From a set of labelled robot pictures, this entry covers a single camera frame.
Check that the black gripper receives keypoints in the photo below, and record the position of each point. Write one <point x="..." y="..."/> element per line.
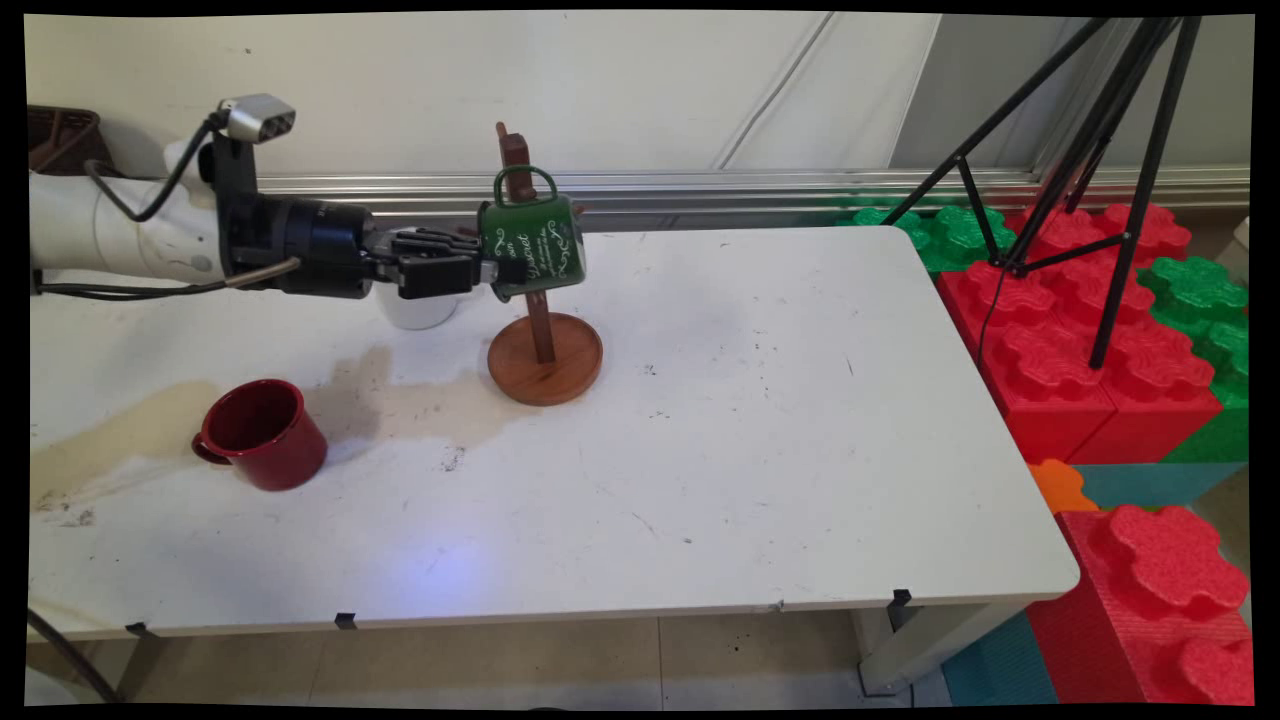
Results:
<point x="310" y="245"/>

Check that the green enamel mug with lettering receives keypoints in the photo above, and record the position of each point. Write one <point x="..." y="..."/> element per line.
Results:
<point x="540" y="245"/>

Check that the red enamel mug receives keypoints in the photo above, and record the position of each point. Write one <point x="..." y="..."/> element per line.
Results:
<point x="285" y="455"/>

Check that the white enamel mug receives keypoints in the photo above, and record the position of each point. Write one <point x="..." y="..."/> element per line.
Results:
<point x="420" y="312"/>

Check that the brown wooden mug tree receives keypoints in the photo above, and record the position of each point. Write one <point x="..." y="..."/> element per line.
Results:
<point x="545" y="370"/>

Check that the dark brown basket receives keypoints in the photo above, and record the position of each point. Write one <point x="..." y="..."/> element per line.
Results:
<point x="65" y="140"/>

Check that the green foam block with studs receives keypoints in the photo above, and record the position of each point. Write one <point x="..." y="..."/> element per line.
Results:
<point x="1200" y="295"/>
<point x="955" y="235"/>

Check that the red foam block with studs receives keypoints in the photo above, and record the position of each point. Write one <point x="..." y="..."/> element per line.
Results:
<point x="1160" y="390"/>
<point x="1150" y="600"/>
<point x="1040" y="380"/>

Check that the white table leg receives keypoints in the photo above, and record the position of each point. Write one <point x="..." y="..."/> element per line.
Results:
<point x="920" y="650"/>

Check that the orange foam piece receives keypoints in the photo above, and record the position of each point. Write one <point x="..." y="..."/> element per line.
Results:
<point x="1058" y="485"/>

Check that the teal foam mat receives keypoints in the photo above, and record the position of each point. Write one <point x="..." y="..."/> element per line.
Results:
<point x="1160" y="483"/>
<point x="1000" y="665"/>

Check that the black tripod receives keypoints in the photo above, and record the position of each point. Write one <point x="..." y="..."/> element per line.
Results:
<point x="1143" y="190"/>

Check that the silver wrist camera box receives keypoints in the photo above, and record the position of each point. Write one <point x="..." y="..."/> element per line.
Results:
<point x="258" y="118"/>

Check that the aluminium wall rail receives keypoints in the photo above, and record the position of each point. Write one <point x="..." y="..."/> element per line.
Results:
<point x="800" y="190"/>

